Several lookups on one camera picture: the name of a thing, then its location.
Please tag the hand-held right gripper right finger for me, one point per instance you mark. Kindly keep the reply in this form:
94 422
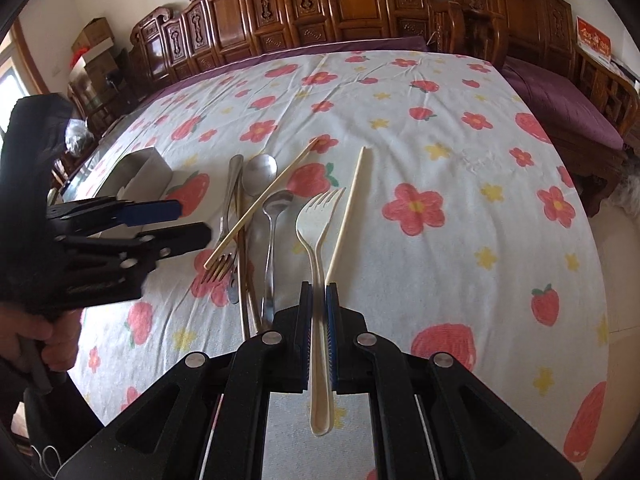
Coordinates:
331 345

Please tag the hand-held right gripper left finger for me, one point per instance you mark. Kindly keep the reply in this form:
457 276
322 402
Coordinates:
303 345

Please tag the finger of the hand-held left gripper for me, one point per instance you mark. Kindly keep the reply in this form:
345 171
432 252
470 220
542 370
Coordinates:
175 240
150 211

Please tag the stainless steel utensil container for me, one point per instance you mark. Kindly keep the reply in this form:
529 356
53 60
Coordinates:
145 170

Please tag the thin golden brown chopstick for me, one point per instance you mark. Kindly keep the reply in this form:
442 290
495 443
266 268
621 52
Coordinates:
243 270

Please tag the large silver metal spoon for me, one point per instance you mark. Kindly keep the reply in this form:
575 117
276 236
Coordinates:
260 172

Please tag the cream plastic fork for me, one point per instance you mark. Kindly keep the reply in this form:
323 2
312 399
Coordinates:
312 230

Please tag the person's left hand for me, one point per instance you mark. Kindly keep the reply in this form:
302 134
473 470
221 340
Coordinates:
60 335

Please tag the grey plastic bag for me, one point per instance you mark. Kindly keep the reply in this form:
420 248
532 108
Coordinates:
80 137

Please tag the metal fork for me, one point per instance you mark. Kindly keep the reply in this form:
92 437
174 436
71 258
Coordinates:
231 185

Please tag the cream bamboo chopstick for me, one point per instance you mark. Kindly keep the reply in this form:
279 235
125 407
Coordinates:
347 210
260 202

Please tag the small silver metal spoon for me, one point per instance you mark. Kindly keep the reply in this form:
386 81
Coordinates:
276 203

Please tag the strawberry flower print tablecloth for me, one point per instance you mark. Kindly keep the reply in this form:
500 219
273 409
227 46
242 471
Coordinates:
425 260

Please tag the cardboard box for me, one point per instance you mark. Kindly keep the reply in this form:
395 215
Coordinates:
102 66
92 35

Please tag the long purple seat cushion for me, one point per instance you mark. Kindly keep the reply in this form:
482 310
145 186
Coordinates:
310 49

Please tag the long carved wooden sofa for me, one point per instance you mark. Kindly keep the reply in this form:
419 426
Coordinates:
280 5

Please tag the grey fluffy object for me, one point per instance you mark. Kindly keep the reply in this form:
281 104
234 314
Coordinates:
627 190

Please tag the carved wooden armchair sofa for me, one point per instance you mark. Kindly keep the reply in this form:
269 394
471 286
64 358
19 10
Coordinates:
540 5

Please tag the red calendar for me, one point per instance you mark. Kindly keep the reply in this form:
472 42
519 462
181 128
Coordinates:
594 40

